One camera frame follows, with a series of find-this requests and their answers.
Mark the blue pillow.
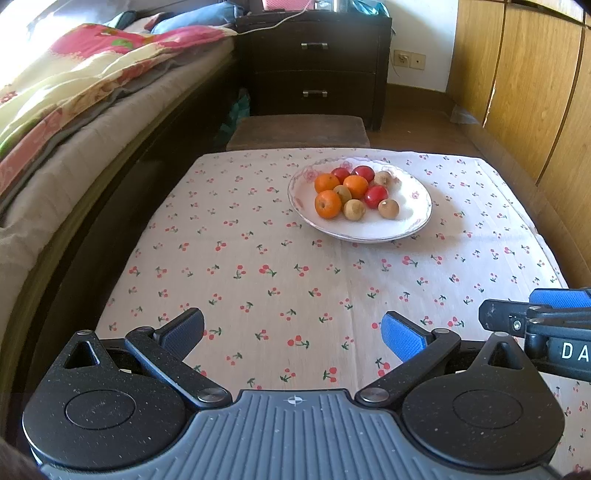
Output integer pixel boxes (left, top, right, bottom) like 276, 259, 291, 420
150, 2, 245, 35

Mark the cherry print tablecloth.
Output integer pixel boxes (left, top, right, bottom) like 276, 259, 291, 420
92, 148, 591, 467

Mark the floral patchwork blanket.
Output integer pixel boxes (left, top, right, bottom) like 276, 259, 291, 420
0, 23, 238, 195

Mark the dark wooden nightstand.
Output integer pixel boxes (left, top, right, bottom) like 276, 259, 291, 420
235, 11, 393, 132

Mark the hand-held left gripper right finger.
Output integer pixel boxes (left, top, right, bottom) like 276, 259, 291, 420
355, 311, 532, 409

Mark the bed with beige mattress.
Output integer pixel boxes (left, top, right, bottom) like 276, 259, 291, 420
0, 0, 241, 416

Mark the pink box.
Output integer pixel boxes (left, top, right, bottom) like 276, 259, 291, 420
262, 0, 315, 11

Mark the light wooden wardrobe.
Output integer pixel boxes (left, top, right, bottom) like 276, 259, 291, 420
445, 0, 591, 289

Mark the brown wooden stool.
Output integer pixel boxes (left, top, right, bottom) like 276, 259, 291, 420
226, 115, 371, 152

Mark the beige wall socket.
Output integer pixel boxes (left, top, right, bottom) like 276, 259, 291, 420
392, 49, 426, 71

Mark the white cable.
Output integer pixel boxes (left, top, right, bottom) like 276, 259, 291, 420
238, 0, 319, 35

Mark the teal plastic bag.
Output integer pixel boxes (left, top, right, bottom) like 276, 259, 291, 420
226, 88, 252, 130

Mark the white floral plate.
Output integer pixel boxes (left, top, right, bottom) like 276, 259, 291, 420
287, 157, 433, 244

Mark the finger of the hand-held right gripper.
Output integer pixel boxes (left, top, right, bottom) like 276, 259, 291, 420
478, 298, 591, 337
529, 287, 591, 309

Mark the clear plastic wrap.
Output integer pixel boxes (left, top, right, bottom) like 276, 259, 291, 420
450, 105, 481, 125

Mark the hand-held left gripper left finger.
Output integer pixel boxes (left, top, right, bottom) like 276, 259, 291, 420
62, 308, 233, 409

